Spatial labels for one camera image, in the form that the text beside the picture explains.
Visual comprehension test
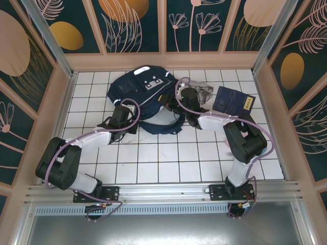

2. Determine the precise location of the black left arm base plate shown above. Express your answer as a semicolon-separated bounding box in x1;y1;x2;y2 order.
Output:
73;185;121;204

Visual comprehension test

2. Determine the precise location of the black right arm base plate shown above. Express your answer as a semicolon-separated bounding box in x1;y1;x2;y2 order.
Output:
208;183;256;201

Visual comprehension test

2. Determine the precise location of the aluminium mounting rail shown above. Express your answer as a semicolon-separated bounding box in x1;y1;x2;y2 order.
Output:
24;181;305;205

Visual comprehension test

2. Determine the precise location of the aluminium corner post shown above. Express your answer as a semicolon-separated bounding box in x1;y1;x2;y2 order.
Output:
20;0;77;79
251;0;294;74

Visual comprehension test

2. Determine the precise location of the grey slotted cable duct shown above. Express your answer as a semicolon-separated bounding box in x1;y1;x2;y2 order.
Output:
34;205;230;215

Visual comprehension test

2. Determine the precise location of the navy blue backpack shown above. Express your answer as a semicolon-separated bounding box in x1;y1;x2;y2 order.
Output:
107;65;186;135

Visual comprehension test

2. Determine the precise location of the navy blue book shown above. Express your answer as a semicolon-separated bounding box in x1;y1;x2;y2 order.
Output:
212;86;256;115

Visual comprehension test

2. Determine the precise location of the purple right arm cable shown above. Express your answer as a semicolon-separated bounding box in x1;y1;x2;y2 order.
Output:
175;77;271;219

